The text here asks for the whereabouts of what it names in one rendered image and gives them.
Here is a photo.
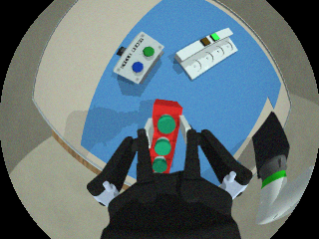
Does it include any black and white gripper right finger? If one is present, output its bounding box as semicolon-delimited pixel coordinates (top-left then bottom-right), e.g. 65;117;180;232
179;115;253;205

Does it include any blue flat mat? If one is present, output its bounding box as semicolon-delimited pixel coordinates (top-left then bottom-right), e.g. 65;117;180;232
81;0;281;163

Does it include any red tube rack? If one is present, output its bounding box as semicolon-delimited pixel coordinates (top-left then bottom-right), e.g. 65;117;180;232
149;99;182;173

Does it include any green round cap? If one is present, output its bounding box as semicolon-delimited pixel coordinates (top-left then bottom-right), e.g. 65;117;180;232
158;115;175;133
153;158;167;172
155;138;171;155

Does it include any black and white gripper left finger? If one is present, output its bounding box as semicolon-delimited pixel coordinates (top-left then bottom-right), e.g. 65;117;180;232
87;118;159;207

